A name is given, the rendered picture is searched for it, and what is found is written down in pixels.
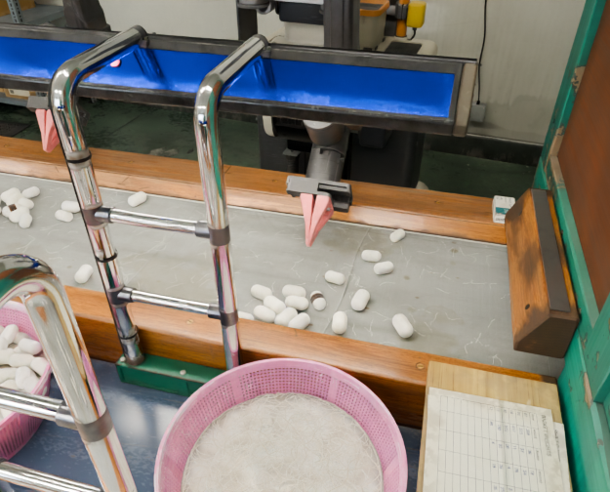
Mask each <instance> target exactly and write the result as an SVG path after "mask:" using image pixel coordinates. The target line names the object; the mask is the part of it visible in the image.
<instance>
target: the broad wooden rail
mask: <svg viewBox="0 0 610 492"><path fill-rule="evenodd" d="M88 148H89V150H90V151H91V153H92V158H91V159H92V163H93V167H94V171H95V174H96V178H97V182H98V185H99V187H105V188H112V189H119V190H126V191H132V192H140V191H142V192H144V193H146V194H153V195H160V196H167V197H174V198H180V199H187V200H194V201H201V202H204V197H203V189H202V183H201V175H200V167H199V161H194V160H186V159H179V158H171V157H163V156H156V155H148V154H140V153H133V152H125V151H117V150H109V149H101V148H94V147H88ZM91 153H90V154H91ZM0 173H4V174H11V175H18V176H25V177H31V178H37V179H44V180H51V181H58V182H65V183H71V178H70V176H69V173H68V169H67V166H66V163H65V159H64V156H63V153H62V149H61V144H60V143H58V145H57V146H56V147H55V148H54V149H53V150H52V151H51V152H47V151H45V150H44V149H43V143H42V142H41V141H34V140H26V139H18V138H10V137H2V136H0ZM288 176H297V177H304V178H305V175H302V174H294V173H286V172H279V171H271V170H264V169H256V168H248V167H240V166H232V165H224V182H225V192H226V201H227V206H234V207H241V208H248V209H255V210H262V211H268V212H275V213H282V214H289V215H296V216H304V212H303V207H302V202H301V198H300V197H298V196H296V197H295V198H294V197H292V195H291V194H287V191H286V188H287V185H286V182H287V177H288ZM341 183H345V184H350V185H351V190H352V196H353V200H352V205H351V206H349V210H348V213H343V212H336V211H334V214H333V216H332V217H331V218H330V219H329V220H330V221H337V222H344V223H351V224H358V225H365V226H377V227H384V228H391V229H403V230H404V231H411V232H417V233H424V234H431V235H438V236H445V237H452V238H459V239H465V240H472V241H479V242H486V243H493V244H500V245H507V238H506V229H505V224H500V223H494V222H493V205H492V204H493V200H494V198H486V197H478V196H470V195H462V194H456V193H448V192H440V191H432V190H424V189H416V188H409V187H402V186H394V185H386V184H371V183H363V182H356V181H348V180H341Z"/></svg>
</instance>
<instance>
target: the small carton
mask: <svg viewBox="0 0 610 492"><path fill-rule="evenodd" d="M514 203H515V200H514V198H512V197H504V196H497V195H495V196H494V200H493V204H492V205H493V222H494V223H500V224H504V223H505V215H506V212H507V211H508V210H509V209H510V208H511V207H512V205H513V204H514Z"/></svg>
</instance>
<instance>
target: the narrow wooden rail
mask: <svg viewBox="0 0 610 492"><path fill-rule="evenodd" d="M63 286H64V289H65V292H66V295H67V297H68V299H69V302H70V305H71V308H72V310H73V313H74V316H75V319H76V322H77V324H78V327H79V330H80V333H81V335H82V338H83V341H84V344H85V347H86V349H87V352H88V354H89V357H90V358H93V359H96V360H101V361H106V362H110V363H116V361H117V360H118V358H119V357H120V356H121V354H122V353H123V350H122V348H121V345H120V341H119V338H118V335H117V331H116V328H115V325H114V321H113V318H112V315H111V312H110V308H109V305H108V302H107V298H106V295H105V292H100V291H95V290H89V289H84V288H79V287H73V286H68V285H63ZM130 306H131V309H132V313H133V316H134V320H135V323H136V325H137V327H138V328H137V331H138V329H139V332H138V335H139V338H140V342H141V346H142V352H144V353H148V354H153V355H158V356H163V357H167V358H172V359H176V360H181V361H185V362H190V363H195V364H200V365H204V366H209V367H214V368H219V369H223V370H226V365H225V358H224V344H223V336H222V329H221V322H220V321H219V320H218V319H214V318H209V317H208V316H207V315H202V314H197V313H192V312H186V311H181V310H176V309H170V308H165V307H157V306H151V305H146V304H141V303H136V302H134V303H130ZM239 325H240V334H241V344H242V353H243V363H244V364H247V363H251V362H255V361H260V360H265V359H273V358H298V359H305V360H311V361H315V362H320V363H323V364H326V365H329V366H332V367H335V368H337V369H339V370H341V371H343V372H345V373H347V374H349V375H350V376H352V377H353V378H355V379H356V380H358V381H359V382H361V383H362V384H363V385H365V386H366V387H367V388H368V389H369V390H371V391H372V392H373V393H374V394H375V395H376V396H377V397H378V398H379V399H380V401H381V402H382V403H383V404H384V405H385V407H386V408H387V410H388V411H389V413H390V414H391V416H392V418H393V419H394V421H395V422H396V424H397V425H399V426H402V427H407V428H411V429H416V430H422V429H423V418H424V408H425V397H426V387H427V367H428V363H429V362H430V361H436V362H441V363H446V364H451V365H457V366H462V367H467V368H471V369H477V370H482V371H487V372H492V373H498V374H503V375H508V376H513V377H517V378H523V379H528V380H533V381H538V382H544V383H549V384H554V385H557V392H558V398H559V405H560V412H562V410H561V404H560V397H559V391H558V384H557V379H556V378H555V377H552V376H546V375H541V374H536V373H530V372H525V371H520V370H514V369H509V368H505V367H500V366H494V365H489V364H484V363H478V362H473V361H468V360H462V359H458V358H453V357H447V356H442V355H437V354H431V353H426V352H421V351H415V350H410V349H406V348H396V347H391V346H386V345H380V344H375V343H370V342H364V341H359V340H354V339H349V338H344V337H339V336H333V335H328V334H323V333H317V332H312V331H307V330H302V329H297V328H292V327H287V326H281V325H276V324H271V323H265V322H260V321H256V320H250V319H245V318H240V317H239Z"/></svg>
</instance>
